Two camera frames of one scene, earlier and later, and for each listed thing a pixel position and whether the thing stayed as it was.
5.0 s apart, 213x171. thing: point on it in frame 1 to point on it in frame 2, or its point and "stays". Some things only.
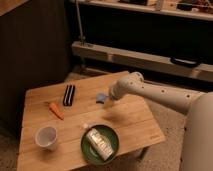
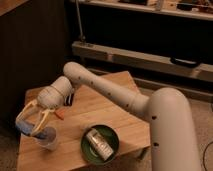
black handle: [177, 62] stays
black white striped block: [69, 95] stays
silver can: [98, 142] stays
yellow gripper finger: [109, 103] to [25, 110]
